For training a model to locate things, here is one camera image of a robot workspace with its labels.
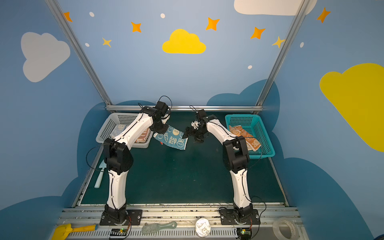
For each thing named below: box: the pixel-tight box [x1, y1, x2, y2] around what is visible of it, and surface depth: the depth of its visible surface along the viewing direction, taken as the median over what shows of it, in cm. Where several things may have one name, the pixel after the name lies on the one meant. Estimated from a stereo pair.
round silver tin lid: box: [195, 218, 211, 238], surface depth 69 cm
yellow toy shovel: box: [52, 223, 98, 240], surface depth 71 cm
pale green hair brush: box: [141, 221, 178, 235], surface depth 73 cm
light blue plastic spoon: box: [94, 159, 107, 189], surface depth 87 cm
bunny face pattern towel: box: [153, 125, 189, 150], surface depth 103 cm
